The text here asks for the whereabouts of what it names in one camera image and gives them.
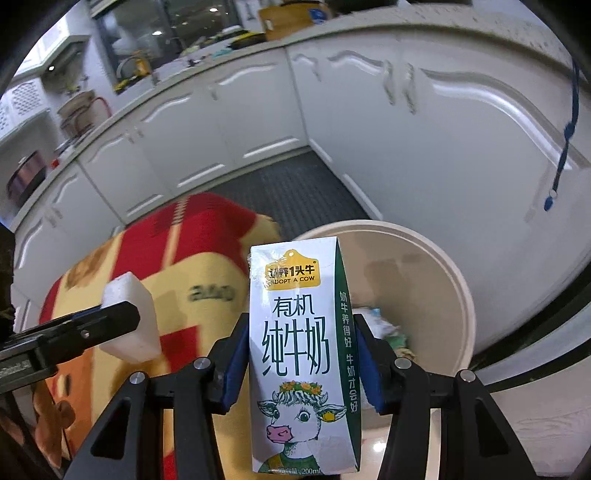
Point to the white range hood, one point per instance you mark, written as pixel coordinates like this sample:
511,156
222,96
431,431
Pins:
60,50

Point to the yellow container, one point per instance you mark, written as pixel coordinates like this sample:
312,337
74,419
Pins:
141,67

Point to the round white trash bin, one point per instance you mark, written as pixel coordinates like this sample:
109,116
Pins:
415,277

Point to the wooden cutting board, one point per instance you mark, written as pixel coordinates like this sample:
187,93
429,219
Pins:
286,25

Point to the copper coloured pot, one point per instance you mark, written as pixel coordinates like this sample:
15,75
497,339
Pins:
25,177

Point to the white lattice wall cabinet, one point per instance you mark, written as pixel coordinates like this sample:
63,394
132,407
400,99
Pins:
25,99

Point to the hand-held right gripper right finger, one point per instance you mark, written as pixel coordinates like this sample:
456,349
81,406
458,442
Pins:
374,374

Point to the beige pot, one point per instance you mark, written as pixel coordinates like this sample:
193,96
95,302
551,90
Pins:
78,108

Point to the green sponge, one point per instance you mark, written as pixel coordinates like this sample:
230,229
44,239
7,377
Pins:
398,342

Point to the white foam block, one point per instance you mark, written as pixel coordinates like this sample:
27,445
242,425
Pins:
127,288

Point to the white green milk carton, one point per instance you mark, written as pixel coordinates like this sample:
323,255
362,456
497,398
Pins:
295,346

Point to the metal kitchen faucet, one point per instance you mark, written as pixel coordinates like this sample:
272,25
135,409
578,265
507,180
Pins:
153,76

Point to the red yellow printed blanket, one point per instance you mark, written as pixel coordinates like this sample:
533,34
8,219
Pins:
138,249

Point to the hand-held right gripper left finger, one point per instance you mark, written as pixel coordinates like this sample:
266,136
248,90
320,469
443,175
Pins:
238,369

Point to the white crumpled tissue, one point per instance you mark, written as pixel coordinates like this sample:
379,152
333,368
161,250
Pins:
383,323

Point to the dark ribbed floor mat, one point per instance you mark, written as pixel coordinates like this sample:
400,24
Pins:
295,194

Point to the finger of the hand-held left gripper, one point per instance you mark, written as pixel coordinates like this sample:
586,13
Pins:
101,325

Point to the black yellow pan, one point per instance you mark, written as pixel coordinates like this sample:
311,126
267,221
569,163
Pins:
247,40

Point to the kitchen window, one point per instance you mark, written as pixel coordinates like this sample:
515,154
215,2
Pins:
152,27

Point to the row of white cabinet doors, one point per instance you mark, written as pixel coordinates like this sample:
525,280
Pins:
461,184

